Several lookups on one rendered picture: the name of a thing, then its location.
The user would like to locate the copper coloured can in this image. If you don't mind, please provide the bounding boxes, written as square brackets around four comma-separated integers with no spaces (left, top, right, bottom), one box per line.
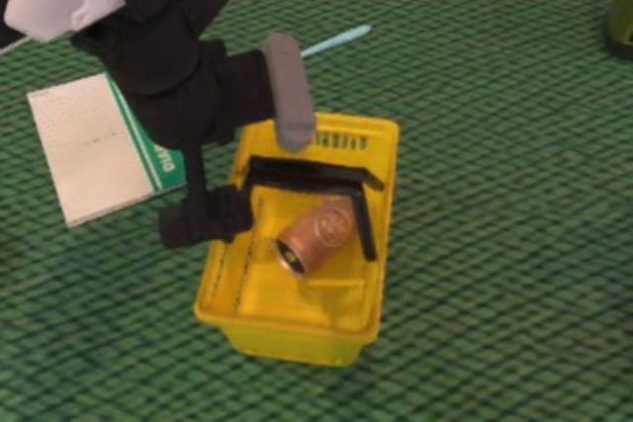
[273,196,358,278]

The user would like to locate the yellow plastic basket black handle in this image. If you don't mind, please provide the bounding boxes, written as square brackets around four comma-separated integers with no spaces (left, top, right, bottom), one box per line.
[193,113,401,369]

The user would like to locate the white green notebook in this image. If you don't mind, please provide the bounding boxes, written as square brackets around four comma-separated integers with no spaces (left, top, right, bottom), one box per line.
[27,71,190,228]

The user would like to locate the light blue pen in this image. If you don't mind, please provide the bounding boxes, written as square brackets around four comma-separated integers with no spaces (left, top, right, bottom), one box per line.
[300,24,373,59]

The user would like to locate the green woven table mat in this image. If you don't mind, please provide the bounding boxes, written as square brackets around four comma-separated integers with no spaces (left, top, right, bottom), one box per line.
[0,0,633,422]

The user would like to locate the green bottle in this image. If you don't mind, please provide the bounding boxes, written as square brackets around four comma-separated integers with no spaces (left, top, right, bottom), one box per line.
[604,0,633,60]

